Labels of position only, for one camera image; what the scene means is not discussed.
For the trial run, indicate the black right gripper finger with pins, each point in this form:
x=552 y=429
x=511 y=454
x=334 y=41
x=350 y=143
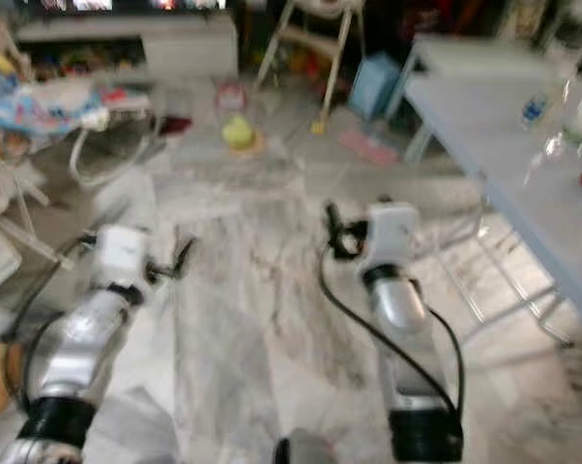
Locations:
x=332 y=220

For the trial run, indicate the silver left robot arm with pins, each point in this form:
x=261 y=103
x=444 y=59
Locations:
x=73 y=338

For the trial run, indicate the pink floor mat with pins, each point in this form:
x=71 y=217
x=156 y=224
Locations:
x=368 y=147

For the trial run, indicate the yellow toy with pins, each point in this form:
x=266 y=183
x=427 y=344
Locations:
x=238 y=132

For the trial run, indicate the dark red small object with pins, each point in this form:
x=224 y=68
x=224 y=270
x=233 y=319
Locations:
x=178 y=126

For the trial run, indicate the light blue box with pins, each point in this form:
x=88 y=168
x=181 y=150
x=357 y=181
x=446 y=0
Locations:
x=373 y=85

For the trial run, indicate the red and white small item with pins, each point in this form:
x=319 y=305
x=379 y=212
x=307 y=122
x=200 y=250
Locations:
x=230 y=97

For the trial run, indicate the white folding table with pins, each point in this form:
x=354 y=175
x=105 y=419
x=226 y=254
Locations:
x=484 y=116

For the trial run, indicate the colourful baby bouncer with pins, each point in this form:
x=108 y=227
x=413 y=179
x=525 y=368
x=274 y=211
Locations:
x=49 y=106

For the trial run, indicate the white TV cabinet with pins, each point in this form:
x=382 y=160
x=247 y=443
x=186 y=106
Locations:
x=165 y=48

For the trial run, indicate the grey robot leg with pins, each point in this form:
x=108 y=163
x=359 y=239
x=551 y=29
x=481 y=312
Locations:
x=310 y=449

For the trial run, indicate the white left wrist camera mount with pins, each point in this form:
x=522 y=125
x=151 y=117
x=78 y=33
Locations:
x=122 y=256

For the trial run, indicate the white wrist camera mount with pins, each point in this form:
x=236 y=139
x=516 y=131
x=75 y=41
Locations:
x=390 y=232
x=122 y=256

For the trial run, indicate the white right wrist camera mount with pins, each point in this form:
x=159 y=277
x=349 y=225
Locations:
x=390 y=232

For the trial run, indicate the white chair frame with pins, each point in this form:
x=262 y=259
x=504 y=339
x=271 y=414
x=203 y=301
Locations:
x=315 y=41

